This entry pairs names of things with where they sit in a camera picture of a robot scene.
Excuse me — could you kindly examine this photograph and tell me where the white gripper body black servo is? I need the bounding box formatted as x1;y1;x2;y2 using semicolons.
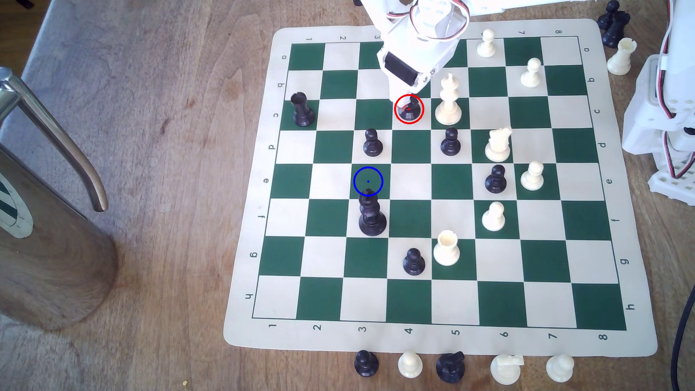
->
378;37;460;102

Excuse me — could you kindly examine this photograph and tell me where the black chess knight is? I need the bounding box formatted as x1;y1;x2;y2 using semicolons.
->
398;95;423;121
435;351;467;384

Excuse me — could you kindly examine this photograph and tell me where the white chess king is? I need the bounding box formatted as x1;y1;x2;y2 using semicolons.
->
434;73;463;126

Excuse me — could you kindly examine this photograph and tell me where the white chess pawn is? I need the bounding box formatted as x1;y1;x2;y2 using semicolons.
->
397;351;424;380
520;58;543;89
481;201;507;232
546;354;575;383
477;29;497;59
521;161;545;191

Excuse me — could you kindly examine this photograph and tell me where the black chess pawn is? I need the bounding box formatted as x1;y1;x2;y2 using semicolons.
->
485;164;508;194
363;128;384;157
597;0;621;30
440;127;462;157
354;350;380;378
403;248;426;277

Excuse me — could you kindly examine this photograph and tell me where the white chess knight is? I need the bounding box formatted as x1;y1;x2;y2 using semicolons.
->
484;127;513;163
490;354;525;386

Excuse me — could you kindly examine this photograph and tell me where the black chess rook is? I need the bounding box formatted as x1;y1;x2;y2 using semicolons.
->
290;91;317;128

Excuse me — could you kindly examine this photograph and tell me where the black chess king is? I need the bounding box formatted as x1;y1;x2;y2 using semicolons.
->
358;188;388;237

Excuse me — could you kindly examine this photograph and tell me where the white chess rook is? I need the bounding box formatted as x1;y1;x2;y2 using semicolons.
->
433;230;461;267
606;37;637;76

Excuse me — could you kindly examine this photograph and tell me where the green and cream chess mat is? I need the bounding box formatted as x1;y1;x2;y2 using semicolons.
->
224;19;659;359

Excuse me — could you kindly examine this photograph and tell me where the red white servo cable loop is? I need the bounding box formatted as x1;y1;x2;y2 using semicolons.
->
410;3;470;41

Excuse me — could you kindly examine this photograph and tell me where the black cable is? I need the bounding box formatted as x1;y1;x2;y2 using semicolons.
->
670;282;695;391

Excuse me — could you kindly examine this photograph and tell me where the stainless steel pitcher with handle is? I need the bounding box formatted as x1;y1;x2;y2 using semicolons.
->
0;67;119;333

